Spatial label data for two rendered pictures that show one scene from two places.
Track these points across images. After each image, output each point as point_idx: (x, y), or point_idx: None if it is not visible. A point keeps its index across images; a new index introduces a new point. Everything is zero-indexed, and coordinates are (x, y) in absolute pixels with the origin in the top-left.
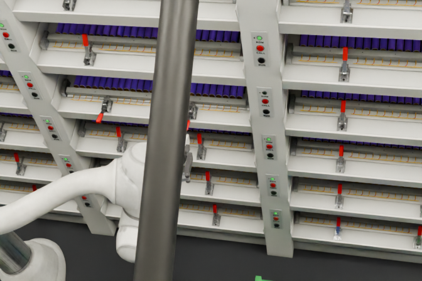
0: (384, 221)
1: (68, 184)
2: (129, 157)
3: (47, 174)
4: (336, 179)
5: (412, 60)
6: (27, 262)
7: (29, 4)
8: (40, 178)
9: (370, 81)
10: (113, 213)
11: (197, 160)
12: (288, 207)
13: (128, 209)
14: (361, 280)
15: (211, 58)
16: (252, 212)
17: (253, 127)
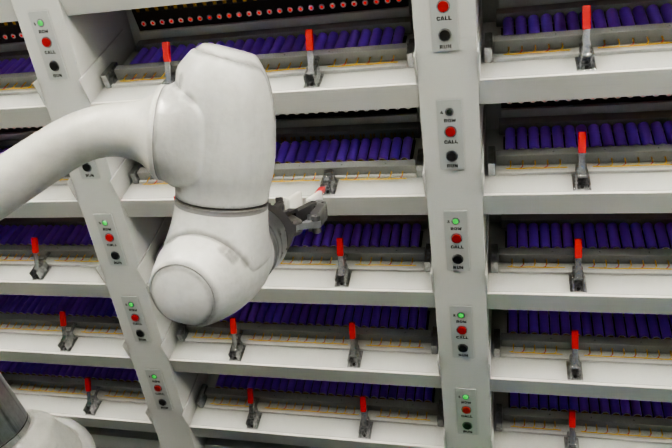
0: (648, 420)
1: (60, 123)
2: (191, 52)
3: (105, 347)
4: (572, 308)
5: None
6: (15, 436)
7: None
8: (94, 353)
9: (633, 66)
10: (202, 423)
11: (336, 288)
12: (487, 381)
13: (181, 178)
14: None
15: (361, 67)
16: (423, 416)
17: (429, 196)
